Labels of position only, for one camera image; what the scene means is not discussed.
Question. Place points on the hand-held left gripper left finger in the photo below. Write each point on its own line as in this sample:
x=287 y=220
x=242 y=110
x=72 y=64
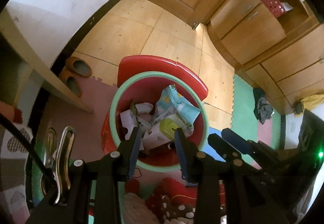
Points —
x=134 y=150

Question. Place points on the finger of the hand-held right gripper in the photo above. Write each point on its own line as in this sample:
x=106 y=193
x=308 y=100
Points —
x=232 y=138
x=215 y=141

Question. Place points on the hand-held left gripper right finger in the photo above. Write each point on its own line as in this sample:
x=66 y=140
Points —
x=181 y=153

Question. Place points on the white printed carton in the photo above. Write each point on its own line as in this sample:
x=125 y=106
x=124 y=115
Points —
x=129 y=120

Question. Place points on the green and white box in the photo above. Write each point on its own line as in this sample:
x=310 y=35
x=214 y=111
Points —
x=167 y=125

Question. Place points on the teal diaper package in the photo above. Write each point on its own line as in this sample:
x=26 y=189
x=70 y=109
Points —
x=182 y=110

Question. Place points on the red bucket green rim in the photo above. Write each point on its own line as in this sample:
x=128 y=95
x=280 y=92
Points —
x=141 y=89

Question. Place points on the dark clothes heap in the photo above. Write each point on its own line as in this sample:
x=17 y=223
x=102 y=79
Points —
x=263 y=108

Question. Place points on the white crumpled tissue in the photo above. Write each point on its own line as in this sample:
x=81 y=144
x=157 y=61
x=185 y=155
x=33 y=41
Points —
x=144 y=107

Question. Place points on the red dotted padded garment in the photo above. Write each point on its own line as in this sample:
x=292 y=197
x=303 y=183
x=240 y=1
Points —
x=174 y=198

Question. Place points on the metal spring clip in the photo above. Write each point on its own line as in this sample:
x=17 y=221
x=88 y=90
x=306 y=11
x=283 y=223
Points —
x=64 y=150

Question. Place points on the yellow cloth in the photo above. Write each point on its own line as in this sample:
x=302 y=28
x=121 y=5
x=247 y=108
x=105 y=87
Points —
x=312 y=102

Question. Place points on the red plastic stool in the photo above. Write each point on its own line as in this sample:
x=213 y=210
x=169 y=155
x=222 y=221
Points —
x=151 y=63

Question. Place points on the brown slipper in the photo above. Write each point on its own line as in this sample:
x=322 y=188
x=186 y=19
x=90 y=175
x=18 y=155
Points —
x=72 y=84
x=79 y=67

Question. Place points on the wooden cabinet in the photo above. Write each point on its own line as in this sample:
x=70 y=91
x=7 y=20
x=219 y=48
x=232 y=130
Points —
x=253 y=31

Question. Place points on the metal door stopper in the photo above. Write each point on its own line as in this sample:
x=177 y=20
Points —
x=194 y=25

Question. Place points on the red perforated basket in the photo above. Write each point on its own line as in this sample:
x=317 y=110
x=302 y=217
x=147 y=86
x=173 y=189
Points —
x=269 y=1

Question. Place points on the pale wooden table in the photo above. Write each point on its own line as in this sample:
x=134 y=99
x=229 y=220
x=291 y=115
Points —
x=15 y=36

